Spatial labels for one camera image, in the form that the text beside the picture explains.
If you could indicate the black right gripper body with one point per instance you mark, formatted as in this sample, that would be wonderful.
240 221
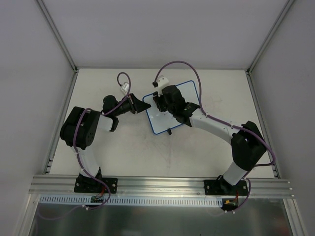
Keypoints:
160 101

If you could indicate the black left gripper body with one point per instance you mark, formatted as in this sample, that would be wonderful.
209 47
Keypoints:
132 103

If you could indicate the blue framed whiteboard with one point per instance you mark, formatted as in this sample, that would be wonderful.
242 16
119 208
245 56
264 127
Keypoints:
161 121

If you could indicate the red black whiteboard eraser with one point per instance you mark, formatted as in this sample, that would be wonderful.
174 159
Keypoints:
157 102

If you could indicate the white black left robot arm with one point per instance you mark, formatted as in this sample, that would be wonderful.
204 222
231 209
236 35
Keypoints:
81 125

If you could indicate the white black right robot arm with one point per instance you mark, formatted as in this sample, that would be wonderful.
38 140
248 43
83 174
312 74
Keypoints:
246 141

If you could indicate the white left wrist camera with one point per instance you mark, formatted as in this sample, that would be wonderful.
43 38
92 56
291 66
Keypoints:
125 88

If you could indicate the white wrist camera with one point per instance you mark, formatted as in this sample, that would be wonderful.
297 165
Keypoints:
125 88
161 82

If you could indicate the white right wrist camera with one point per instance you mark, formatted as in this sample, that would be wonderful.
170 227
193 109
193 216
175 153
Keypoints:
161 82

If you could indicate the aluminium right side rail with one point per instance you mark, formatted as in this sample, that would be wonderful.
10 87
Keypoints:
262 124

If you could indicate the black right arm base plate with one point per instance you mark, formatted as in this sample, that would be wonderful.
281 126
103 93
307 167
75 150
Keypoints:
219 187

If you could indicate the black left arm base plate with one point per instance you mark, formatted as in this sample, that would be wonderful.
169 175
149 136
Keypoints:
88 185

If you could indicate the aluminium left side rail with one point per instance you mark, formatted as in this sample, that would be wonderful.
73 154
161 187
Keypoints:
56 134

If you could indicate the aluminium frame rail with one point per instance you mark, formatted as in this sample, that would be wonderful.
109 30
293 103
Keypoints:
272 188

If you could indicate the aluminium left corner post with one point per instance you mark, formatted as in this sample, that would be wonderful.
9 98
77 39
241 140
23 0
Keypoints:
56 33

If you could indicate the aluminium corner post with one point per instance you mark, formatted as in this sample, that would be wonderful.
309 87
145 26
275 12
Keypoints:
271 33
56 33

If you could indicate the white slotted cable duct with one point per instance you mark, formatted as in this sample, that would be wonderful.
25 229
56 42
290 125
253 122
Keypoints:
116 200

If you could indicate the aluminium right corner post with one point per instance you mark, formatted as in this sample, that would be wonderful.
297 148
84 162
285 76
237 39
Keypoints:
271 33

